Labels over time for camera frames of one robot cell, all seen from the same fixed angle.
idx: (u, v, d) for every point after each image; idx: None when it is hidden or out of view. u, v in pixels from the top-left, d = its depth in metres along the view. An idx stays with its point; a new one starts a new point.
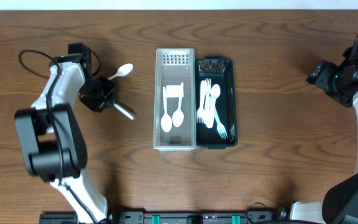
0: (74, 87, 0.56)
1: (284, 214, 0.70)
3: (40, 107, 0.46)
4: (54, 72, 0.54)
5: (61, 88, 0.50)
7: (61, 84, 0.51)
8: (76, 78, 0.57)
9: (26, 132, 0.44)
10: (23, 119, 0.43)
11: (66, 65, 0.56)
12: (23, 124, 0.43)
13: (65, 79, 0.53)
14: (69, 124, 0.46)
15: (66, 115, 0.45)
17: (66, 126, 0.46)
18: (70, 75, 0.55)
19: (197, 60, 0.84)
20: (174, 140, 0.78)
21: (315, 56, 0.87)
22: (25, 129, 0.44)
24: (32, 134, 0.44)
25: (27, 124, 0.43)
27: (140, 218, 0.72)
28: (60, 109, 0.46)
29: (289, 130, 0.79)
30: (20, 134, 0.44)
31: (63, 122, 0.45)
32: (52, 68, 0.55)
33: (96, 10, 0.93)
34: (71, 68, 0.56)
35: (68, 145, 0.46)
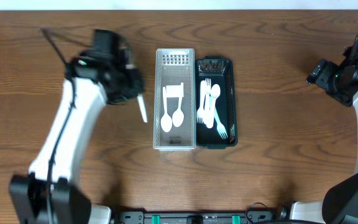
0: (92, 117, 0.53)
1: (284, 214, 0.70)
3: (43, 163, 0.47)
4: (68, 105, 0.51)
5: (68, 135, 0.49)
7: (70, 129, 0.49)
8: (94, 105, 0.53)
9: (22, 201, 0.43)
10: (20, 188, 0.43)
11: (84, 87, 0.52)
12: (19, 192, 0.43)
13: (77, 118, 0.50)
14: (68, 206, 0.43)
15: (67, 197, 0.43)
17: (62, 206, 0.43)
18: (85, 108, 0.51)
19: (197, 60, 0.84)
20: (174, 140, 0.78)
21: (314, 56, 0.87)
22: (20, 198, 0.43)
24: (26, 205, 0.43)
25: (22, 195, 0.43)
27: (140, 218, 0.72)
28: (61, 191, 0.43)
29: (288, 130, 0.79)
30: (15, 200, 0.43)
31: (61, 204, 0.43)
32: (68, 88, 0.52)
33: (96, 10, 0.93)
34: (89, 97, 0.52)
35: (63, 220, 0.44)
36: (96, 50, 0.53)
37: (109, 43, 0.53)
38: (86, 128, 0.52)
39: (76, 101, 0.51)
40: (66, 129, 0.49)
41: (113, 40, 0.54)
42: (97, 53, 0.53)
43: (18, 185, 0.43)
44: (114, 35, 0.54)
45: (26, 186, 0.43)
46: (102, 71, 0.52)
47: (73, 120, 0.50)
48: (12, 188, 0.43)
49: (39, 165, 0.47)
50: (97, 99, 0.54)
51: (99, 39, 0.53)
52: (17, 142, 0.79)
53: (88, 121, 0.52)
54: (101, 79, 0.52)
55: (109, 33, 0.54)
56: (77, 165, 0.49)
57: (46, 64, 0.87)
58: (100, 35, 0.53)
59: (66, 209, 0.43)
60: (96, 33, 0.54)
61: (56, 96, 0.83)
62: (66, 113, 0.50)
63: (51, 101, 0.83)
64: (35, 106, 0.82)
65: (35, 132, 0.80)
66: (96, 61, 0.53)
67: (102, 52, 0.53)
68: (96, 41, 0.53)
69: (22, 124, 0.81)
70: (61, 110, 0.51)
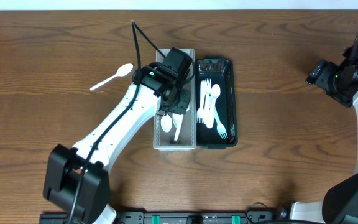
0: (138, 124, 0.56)
1: (284, 214, 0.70)
3: (89, 142, 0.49)
4: (126, 104, 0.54)
5: (119, 134, 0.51)
7: (123, 129, 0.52)
8: (145, 115, 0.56)
9: (56, 168, 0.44)
10: (58, 157, 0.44)
11: (145, 94, 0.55)
12: (57, 160, 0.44)
13: (129, 119, 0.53)
14: (96, 191, 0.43)
15: (98, 182, 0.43)
17: (91, 189, 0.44)
18: (138, 113, 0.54)
19: (197, 60, 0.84)
20: (174, 140, 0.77)
21: (314, 56, 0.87)
22: (55, 165, 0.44)
24: (58, 177, 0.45)
25: (59, 165, 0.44)
27: (140, 218, 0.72)
28: (94, 175, 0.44)
29: (289, 130, 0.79)
30: (51, 166, 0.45)
31: (90, 185, 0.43)
32: (130, 89, 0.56)
33: (96, 10, 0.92)
34: (145, 104, 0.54)
35: (84, 203, 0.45)
36: (168, 67, 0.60)
37: (180, 64, 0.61)
38: (132, 132, 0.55)
39: (134, 104, 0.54)
40: (117, 126, 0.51)
41: (184, 62, 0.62)
42: (168, 70, 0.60)
43: (58, 155, 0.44)
44: (187, 59, 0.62)
45: (65, 158, 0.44)
46: (166, 87, 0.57)
47: (126, 119, 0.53)
48: (53, 157, 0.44)
49: (84, 143, 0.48)
50: (150, 111, 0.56)
51: (174, 58, 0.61)
52: (17, 142, 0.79)
53: (133, 127, 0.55)
54: (163, 93, 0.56)
55: (181, 53, 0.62)
56: (110, 161, 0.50)
57: (46, 64, 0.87)
58: (177, 55, 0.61)
59: (91, 194, 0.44)
60: (173, 53, 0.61)
61: (56, 96, 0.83)
62: (122, 111, 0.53)
63: (51, 101, 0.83)
64: (36, 106, 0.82)
65: (35, 132, 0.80)
66: (165, 76, 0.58)
67: (171, 69, 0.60)
68: (170, 58, 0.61)
69: (22, 123, 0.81)
70: (119, 106, 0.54)
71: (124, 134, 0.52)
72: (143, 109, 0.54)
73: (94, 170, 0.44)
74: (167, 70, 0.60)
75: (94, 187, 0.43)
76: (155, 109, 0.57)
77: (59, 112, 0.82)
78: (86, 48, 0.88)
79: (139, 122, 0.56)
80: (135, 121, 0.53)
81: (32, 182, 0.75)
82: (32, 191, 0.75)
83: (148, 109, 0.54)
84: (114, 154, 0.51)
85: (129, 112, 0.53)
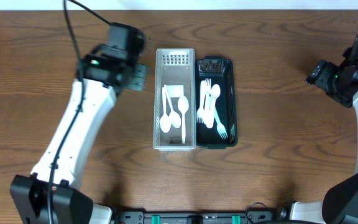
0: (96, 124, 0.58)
1: (284, 214, 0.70)
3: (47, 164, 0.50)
4: (75, 107, 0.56)
5: (75, 142, 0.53)
7: (78, 134, 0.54)
8: (100, 109, 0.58)
9: (24, 200, 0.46)
10: (22, 188, 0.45)
11: (95, 86, 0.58)
12: (22, 192, 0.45)
13: (82, 122, 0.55)
14: (67, 210, 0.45)
15: (66, 201, 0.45)
17: (63, 210, 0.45)
18: (90, 113, 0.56)
19: (197, 60, 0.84)
20: (174, 140, 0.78)
21: (314, 56, 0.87)
22: (22, 197, 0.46)
24: (28, 206, 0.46)
25: (24, 197, 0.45)
27: (140, 218, 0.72)
28: (61, 198, 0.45)
29: (289, 130, 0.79)
30: (18, 199, 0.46)
31: (61, 208, 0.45)
32: (75, 93, 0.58)
33: (96, 10, 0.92)
34: (97, 102, 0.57)
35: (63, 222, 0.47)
36: (113, 48, 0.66)
37: (125, 40, 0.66)
38: (91, 133, 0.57)
39: (84, 106, 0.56)
40: (72, 132, 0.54)
41: (128, 38, 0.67)
42: (115, 52, 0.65)
43: (20, 189, 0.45)
44: (130, 34, 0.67)
45: (27, 188, 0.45)
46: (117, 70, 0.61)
47: (80, 123, 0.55)
48: (15, 191, 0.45)
49: (42, 166, 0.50)
50: (104, 106, 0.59)
51: (117, 37, 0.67)
52: (17, 142, 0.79)
53: (93, 126, 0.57)
54: (114, 76, 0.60)
55: (125, 31, 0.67)
56: (78, 172, 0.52)
57: (46, 64, 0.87)
58: (118, 33, 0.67)
59: (66, 214, 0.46)
60: (113, 34, 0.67)
61: (56, 96, 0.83)
62: (73, 116, 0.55)
63: (51, 101, 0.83)
64: (35, 106, 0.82)
65: (35, 132, 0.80)
66: (111, 60, 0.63)
67: (118, 49, 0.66)
68: (114, 39, 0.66)
69: (22, 124, 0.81)
70: (69, 112, 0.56)
71: (82, 137, 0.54)
72: (95, 106, 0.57)
73: (59, 191, 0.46)
74: (112, 53, 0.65)
75: (65, 208, 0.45)
76: (110, 99, 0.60)
77: (59, 112, 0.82)
78: (86, 48, 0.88)
79: (97, 120, 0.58)
80: (90, 121, 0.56)
81: None
82: None
83: (99, 106, 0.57)
84: (78, 161, 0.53)
85: (81, 115, 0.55)
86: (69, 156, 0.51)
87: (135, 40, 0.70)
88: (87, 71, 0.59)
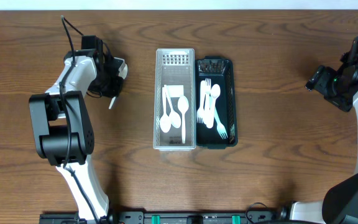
0: (87, 80, 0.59)
1: (284, 214, 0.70)
3: (53, 93, 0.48)
4: (69, 65, 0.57)
5: (74, 79, 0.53)
7: (75, 74, 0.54)
8: (89, 69, 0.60)
9: (38, 115, 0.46)
10: (36, 102, 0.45)
11: (81, 57, 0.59)
12: (35, 107, 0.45)
13: (78, 71, 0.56)
14: (79, 109, 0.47)
15: (77, 101, 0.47)
17: (76, 111, 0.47)
18: (83, 66, 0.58)
19: (197, 60, 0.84)
20: (174, 140, 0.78)
21: (315, 56, 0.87)
22: (37, 112, 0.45)
24: (44, 117, 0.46)
25: (41, 105, 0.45)
27: (140, 218, 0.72)
28: (72, 95, 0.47)
29: (289, 130, 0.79)
30: (33, 117, 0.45)
31: (75, 109, 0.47)
32: (67, 60, 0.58)
33: (96, 10, 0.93)
34: (84, 61, 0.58)
35: (76, 129, 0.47)
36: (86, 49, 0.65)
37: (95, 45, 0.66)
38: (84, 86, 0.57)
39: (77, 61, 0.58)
40: (71, 75, 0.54)
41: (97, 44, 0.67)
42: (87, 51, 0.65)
43: (37, 99, 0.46)
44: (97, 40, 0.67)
45: (41, 101, 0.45)
46: (94, 55, 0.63)
47: (76, 71, 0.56)
48: (31, 102, 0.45)
49: (51, 88, 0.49)
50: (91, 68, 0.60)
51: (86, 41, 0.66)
52: (17, 141, 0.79)
53: (84, 80, 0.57)
54: (94, 58, 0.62)
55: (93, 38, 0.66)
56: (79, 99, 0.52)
57: (46, 64, 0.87)
58: (88, 40, 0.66)
59: (79, 114, 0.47)
60: (83, 37, 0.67)
61: None
62: (68, 68, 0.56)
63: None
64: None
65: None
66: (86, 51, 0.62)
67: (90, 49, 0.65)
68: (85, 43, 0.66)
69: (22, 123, 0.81)
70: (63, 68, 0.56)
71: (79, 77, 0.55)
72: (86, 63, 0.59)
73: (68, 95, 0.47)
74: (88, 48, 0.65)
75: (78, 104, 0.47)
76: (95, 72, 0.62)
77: None
78: None
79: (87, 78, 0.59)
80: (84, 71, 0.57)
81: (32, 182, 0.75)
82: (32, 191, 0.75)
83: (89, 63, 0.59)
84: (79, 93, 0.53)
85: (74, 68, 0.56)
86: (71, 84, 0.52)
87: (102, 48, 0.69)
88: (69, 56, 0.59)
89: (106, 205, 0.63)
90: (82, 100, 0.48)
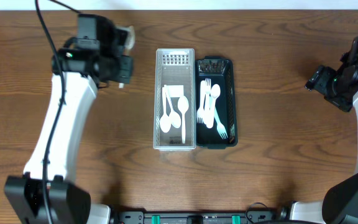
0: (80, 118, 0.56)
1: (284, 214, 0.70)
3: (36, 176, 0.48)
4: (57, 104, 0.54)
5: (61, 136, 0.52)
7: (63, 128, 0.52)
8: (84, 99, 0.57)
9: (20, 202, 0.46)
10: (15, 191, 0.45)
11: (74, 83, 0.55)
12: (16, 195, 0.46)
13: (67, 116, 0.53)
14: (64, 205, 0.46)
15: (61, 198, 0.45)
17: (60, 205, 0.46)
18: (74, 106, 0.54)
19: (197, 60, 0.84)
20: (174, 140, 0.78)
21: (315, 56, 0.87)
22: (18, 200, 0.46)
24: (25, 205, 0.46)
25: (18, 195, 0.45)
27: (140, 218, 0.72)
28: (57, 191, 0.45)
29: (288, 130, 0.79)
30: (16, 203, 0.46)
31: (60, 204, 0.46)
32: (55, 95, 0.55)
33: (97, 10, 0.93)
34: (78, 94, 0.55)
35: (63, 216, 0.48)
36: (83, 39, 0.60)
37: (94, 32, 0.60)
38: (77, 127, 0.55)
39: (66, 99, 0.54)
40: (58, 127, 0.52)
41: (98, 25, 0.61)
42: (85, 43, 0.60)
43: (14, 185, 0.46)
44: (100, 20, 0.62)
45: (20, 190, 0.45)
46: (92, 61, 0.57)
47: (65, 116, 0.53)
48: (10, 191, 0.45)
49: (34, 165, 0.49)
50: (86, 96, 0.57)
51: (86, 25, 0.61)
52: (17, 141, 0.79)
53: (79, 117, 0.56)
54: (92, 70, 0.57)
55: (91, 19, 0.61)
56: (69, 162, 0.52)
57: (46, 65, 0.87)
58: (86, 23, 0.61)
59: (64, 208, 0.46)
60: (80, 21, 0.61)
61: None
62: (56, 112, 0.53)
63: None
64: (35, 106, 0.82)
65: (35, 132, 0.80)
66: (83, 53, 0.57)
67: (89, 40, 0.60)
68: (82, 30, 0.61)
69: (22, 123, 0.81)
70: (51, 109, 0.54)
71: (69, 129, 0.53)
72: (77, 98, 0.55)
73: (54, 188, 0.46)
74: (86, 43, 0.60)
75: (63, 201, 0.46)
76: (92, 92, 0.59)
77: None
78: None
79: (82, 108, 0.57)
80: (74, 111, 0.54)
81: None
82: None
83: (82, 95, 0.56)
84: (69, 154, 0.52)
85: (64, 109, 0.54)
86: (57, 149, 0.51)
87: (104, 28, 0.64)
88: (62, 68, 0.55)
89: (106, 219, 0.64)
90: (69, 195, 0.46)
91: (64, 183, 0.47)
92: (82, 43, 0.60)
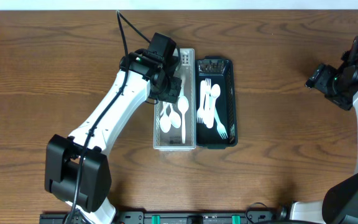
0: (127, 114, 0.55)
1: (284, 214, 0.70)
3: (79, 141, 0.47)
4: (116, 90, 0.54)
5: (111, 121, 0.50)
7: (114, 114, 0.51)
8: (135, 100, 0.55)
9: (55, 160, 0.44)
10: (56, 149, 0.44)
11: (135, 83, 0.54)
12: (55, 152, 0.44)
13: (121, 105, 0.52)
14: (96, 177, 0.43)
15: (97, 168, 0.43)
17: (91, 175, 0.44)
18: (130, 98, 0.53)
19: (197, 60, 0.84)
20: (174, 140, 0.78)
21: (315, 56, 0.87)
22: (54, 157, 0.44)
24: (58, 165, 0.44)
25: (57, 154, 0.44)
27: (140, 218, 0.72)
28: (95, 161, 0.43)
29: (288, 130, 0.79)
30: (50, 158, 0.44)
31: (92, 173, 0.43)
32: (116, 82, 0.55)
33: (97, 10, 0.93)
34: (135, 90, 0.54)
35: (87, 190, 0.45)
36: (153, 53, 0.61)
37: (165, 48, 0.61)
38: (123, 119, 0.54)
39: (125, 89, 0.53)
40: (109, 112, 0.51)
41: (168, 46, 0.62)
42: (153, 55, 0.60)
43: (57, 142, 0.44)
44: (171, 43, 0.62)
45: (62, 149, 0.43)
46: (154, 70, 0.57)
47: (119, 104, 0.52)
48: (51, 147, 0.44)
49: (80, 131, 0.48)
50: (140, 96, 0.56)
51: (157, 42, 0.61)
52: (17, 142, 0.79)
53: (127, 113, 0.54)
54: (151, 78, 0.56)
55: (166, 38, 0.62)
56: (108, 146, 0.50)
57: (46, 65, 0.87)
58: (158, 39, 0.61)
59: (94, 180, 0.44)
60: (156, 36, 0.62)
61: (56, 96, 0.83)
62: (113, 97, 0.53)
63: (51, 101, 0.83)
64: (36, 106, 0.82)
65: (35, 132, 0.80)
66: (149, 62, 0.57)
67: (156, 54, 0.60)
68: (153, 43, 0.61)
69: (22, 123, 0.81)
70: (110, 93, 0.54)
71: (118, 117, 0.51)
72: (134, 94, 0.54)
73: (92, 157, 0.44)
74: (153, 55, 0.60)
75: (97, 172, 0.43)
76: (146, 93, 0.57)
77: (60, 112, 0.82)
78: (86, 48, 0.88)
79: (135, 102, 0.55)
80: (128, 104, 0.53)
81: (32, 182, 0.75)
82: (32, 191, 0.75)
83: (139, 93, 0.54)
84: (110, 138, 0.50)
85: (120, 98, 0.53)
86: (104, 129, 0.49)
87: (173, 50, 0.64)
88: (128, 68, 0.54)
89: (108, 221, 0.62)
90: (102, 168, 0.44)
91: (103, 155, 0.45)
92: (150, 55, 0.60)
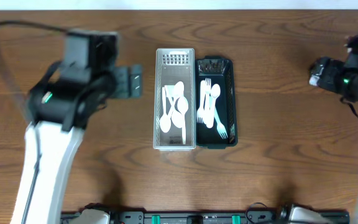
0: (63, 175, 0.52)
1: (284, 214, 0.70)
3: None
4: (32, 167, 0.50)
5: (41, 205, 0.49)
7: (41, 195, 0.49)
8: (64, 160, 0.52)
9: None
10: None
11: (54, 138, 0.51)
12: None
13: (46, 180, 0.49)
14: None
15: None
17: None
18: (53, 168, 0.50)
19: (197, 60, 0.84)
20: (174, 140, 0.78)
21: (314, 56, 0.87)
22: None
24: None
25: None
27: (140, 218, 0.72)
28: None
29: (288, 130, 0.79)
30: None
31: None
32: (27, 158, 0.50)
33: (96, 10, 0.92)
34: (58, 158, 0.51)
35: None
36: (71, 66, 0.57)
37: (86, 56, 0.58)
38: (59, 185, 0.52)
39: (40, 163, 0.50)
40: (35, 195, 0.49)
41: (89, 48, 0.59)
42: (72, 73, 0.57)
43: None
44: (90, 44, 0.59)
45: None
46: (76, 102, 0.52)
47: (43, 180, 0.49)
48: None
49: None
50: (66, 152, 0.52)
51: (76, 48, 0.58)
52: (17, 142, 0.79)
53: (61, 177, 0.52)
54: (76, 111, 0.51)
55: (83, 40, 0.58)
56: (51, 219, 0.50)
57: (46, 65, 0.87)
58: (74, 44, 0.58)
59: None
60: (68, 40, 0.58)
61: None
62: (32, 177, 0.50)
63: None
64: None
65: None
66: (68, 90, 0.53)
67: (77, 68, 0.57)
68: (71, 50, 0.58)
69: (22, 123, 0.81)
70: (27, 172, 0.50)
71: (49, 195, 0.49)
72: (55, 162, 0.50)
73: None
74: (72, 79, 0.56)
75: None
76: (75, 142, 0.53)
77: None
78: None
79: (67, 151, 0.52)
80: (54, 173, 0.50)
81: None
82: None
83: (61, 157, 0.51)
84: (51, 215, 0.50)
85: (40, 175, 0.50)
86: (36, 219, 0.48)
87: (93, 51, 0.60)
88: (39, 109, 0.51)
89: None
90: None
91: None
92: (68, 74, 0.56)
